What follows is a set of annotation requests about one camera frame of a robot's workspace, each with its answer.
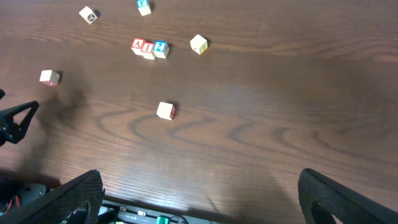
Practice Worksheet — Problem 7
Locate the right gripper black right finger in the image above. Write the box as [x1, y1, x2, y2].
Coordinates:
[298, 168, 397, 224]

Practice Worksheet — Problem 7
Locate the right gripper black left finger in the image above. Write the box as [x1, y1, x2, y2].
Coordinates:
[1, 170, 104, 224]

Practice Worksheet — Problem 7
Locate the red letter E block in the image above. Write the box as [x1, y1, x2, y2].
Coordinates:
[39, 70, 60, 86]

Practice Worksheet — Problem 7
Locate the red letter I block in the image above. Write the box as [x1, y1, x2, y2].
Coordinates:
[141, 42, 156, 60]

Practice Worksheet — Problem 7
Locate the plain white wooden block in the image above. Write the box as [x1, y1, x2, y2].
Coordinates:
[156, 102, 176, 120]

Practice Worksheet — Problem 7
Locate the yellow edged wooden block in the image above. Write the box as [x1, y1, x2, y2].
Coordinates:
[79, 6, 98, 24]

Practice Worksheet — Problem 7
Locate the red letter A block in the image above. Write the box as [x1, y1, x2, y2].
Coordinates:
[131, 38, 145, 55]

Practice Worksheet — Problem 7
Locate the plain wooden picture block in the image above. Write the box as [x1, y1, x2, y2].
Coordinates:
[190, 34, 208, 55]

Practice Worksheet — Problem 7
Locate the blue letter P block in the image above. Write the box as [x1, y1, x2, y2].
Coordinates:
[136, 0, 152, 16]

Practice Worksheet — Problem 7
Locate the blue number 2 block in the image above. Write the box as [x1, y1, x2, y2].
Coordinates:
[153, 40, 169, 58]

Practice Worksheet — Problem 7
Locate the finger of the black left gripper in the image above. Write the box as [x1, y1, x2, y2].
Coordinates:
[1, 101, 39, 145]

